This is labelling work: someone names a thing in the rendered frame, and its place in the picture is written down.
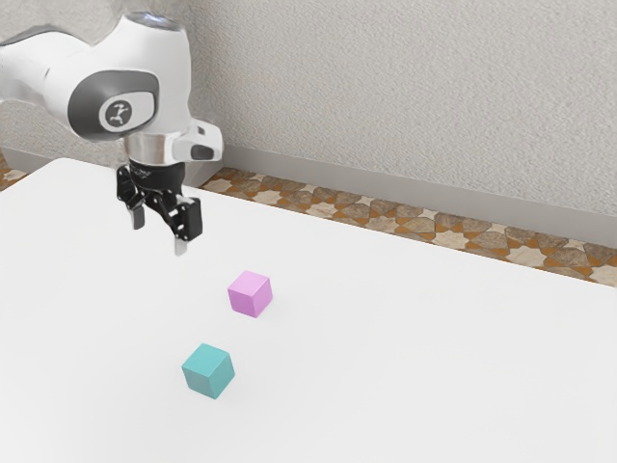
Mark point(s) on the teal block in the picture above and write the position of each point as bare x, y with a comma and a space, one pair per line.
208, 371

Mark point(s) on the pink block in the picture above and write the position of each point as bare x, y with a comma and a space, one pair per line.
250, 294

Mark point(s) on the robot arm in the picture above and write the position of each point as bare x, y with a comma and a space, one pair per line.
120, 72

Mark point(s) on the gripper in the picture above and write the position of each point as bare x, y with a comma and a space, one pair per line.
156, 176

